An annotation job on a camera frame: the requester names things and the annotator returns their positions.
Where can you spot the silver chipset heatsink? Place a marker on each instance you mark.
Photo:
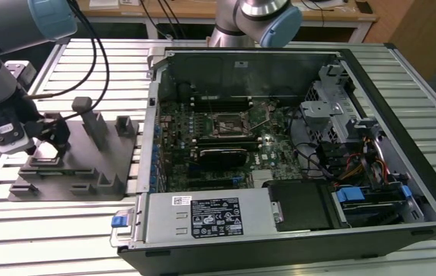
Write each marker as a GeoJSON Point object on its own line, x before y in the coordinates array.
{"type": "Point", "coordinates": [264, 176]}

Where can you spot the black phone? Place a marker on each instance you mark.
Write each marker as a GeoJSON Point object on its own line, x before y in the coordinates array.
{"type": "Point", "coordinates": [364, 7]}

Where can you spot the blue case latch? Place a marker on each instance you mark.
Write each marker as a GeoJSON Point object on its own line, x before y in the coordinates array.
{"type": "Point", "coordinates": [116, 222]}

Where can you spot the grey power supply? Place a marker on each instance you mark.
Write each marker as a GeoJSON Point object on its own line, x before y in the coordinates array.
{"type": "Point", "coordinates": [164, 218]}

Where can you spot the wooden desk white legs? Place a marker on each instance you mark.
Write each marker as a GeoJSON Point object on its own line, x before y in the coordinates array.
{"type": "Point", "coordinates": [125, 13]}

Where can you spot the grey parts rack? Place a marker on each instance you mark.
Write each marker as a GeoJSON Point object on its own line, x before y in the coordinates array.
{"type": "Point", "coordinates": [82, 161]}

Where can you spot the black rating label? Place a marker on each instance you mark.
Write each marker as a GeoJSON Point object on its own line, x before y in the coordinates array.
{"type": "Point", "coordinates": [217, 218]}

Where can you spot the green motherboard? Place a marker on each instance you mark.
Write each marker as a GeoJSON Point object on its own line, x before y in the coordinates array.
{"type": "Point", "coordinates": [178, 161]}

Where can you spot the CPU socket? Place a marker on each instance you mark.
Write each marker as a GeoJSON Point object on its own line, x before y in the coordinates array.
{"type": "Point", "coordinates": [229, 124]}

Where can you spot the short blue expansion slot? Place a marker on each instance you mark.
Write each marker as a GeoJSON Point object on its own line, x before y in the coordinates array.
{"type": "Point", "coordinates": [237, 180]}

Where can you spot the black RAM slot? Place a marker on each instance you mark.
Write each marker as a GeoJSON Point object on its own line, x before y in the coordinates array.
{"type": "Point", "coordinates": [226, 138]}
{"type": "Point", "coordinates": [225, 105]}
{"type": "Point", "coordinates": [225, 98]}
{"type": "Point", "coordinates": [225, 102]}
{"type": "Point", "coordinates": [226, 144]}
{"type": "Point", "coordinates": [225, 109]}
{"type": "Point", "coordinates": [226, 141]}

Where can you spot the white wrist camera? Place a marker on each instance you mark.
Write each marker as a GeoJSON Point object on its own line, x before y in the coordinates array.
{"type": "Point", "coordinates": [10, 141]}

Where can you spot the white case sticker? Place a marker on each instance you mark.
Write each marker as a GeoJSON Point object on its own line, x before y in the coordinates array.
{"type": "Point", "coordinates": [241, 63]}

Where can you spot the black graphics card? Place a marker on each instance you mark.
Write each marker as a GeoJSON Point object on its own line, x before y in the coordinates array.
{"type": "Point", "coordinates": [221, 158]}

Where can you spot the silver metal drive cage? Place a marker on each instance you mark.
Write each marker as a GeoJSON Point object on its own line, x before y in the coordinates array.
{"type": "Point", "coordinates": [317, 115]}

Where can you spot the black expansion slot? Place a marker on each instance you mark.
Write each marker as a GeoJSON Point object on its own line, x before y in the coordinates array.
{"type": "Point", "coordinates": [209, 183]}

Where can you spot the small white box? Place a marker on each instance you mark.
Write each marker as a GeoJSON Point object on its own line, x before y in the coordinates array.
{"type": "Point", "coordinates": [130, 2]}

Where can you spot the blue drive bay clip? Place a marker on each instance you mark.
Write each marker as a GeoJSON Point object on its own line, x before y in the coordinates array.
{"type": "Point", "coordinates": [406, 192]}

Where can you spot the black PC case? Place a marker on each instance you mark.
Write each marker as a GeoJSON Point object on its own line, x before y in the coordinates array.
{"type": "Point", "coordinates": [278, 258]}

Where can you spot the white barcode sticker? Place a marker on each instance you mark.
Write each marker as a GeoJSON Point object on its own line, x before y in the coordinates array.
{"type": "Point", "coordinates": [180, 200]}

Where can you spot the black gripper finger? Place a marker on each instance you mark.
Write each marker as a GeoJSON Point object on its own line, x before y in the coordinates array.
{"type": "Point", "coordinates": [32, 149]}
{"type": "Point", "coordinates": [62, 138]}

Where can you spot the wooden cabinet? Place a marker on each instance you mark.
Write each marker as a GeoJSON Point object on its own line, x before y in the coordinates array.
{"type": "Point", "coordinates": [425, 28]}

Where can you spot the blue disk carrier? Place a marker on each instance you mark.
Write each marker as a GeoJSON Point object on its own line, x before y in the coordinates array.
{"type": "Point", "coordinates": [349, 195]}

